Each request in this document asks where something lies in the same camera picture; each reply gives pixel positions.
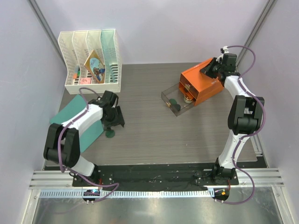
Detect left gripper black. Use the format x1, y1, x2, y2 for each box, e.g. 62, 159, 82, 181
101, 105, 124, 131

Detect dark green round disc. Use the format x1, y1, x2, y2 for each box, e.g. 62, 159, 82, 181
105, 130, 115, 138

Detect gold compact jar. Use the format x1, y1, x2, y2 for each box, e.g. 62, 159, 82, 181
184, 94, 193, 104

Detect dark green round lid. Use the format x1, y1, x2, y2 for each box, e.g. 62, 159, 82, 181
169, 98, 177, 105

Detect black round cap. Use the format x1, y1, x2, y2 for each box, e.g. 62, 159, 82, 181
175, 104, 181, 111

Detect clear drawer gold knob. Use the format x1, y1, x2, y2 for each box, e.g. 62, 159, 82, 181
161, 83, 194, 116

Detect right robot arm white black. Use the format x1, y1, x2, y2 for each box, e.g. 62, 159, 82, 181
200, 46, 265, 184

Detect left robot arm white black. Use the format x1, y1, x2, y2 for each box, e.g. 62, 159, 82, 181
43, 91, 125, 186

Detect orange drawer box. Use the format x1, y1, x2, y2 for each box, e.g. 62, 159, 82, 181
179, 58, 224, 106

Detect teal cutting mat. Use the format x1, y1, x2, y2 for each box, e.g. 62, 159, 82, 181
50, 95, 104, 153

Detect pink sticky note pad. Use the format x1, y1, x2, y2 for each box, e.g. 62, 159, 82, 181
80, 77, 92, 85

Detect illustrated book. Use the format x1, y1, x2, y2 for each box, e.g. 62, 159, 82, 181
84, 50, 106, 84

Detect orange green markers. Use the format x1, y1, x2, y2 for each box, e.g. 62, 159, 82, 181
73, 66, 80, 79

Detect white mesh file organizer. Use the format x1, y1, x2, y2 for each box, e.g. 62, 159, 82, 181
57, 29, 122, 94

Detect teal folder in organizer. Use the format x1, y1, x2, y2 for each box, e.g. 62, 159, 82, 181
100, 29, 119, 83

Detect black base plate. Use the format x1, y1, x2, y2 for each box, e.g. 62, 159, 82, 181
71, 163, 239, 187

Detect aluminium rail frame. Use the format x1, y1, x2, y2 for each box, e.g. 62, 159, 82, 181
22, 164, 297, 224

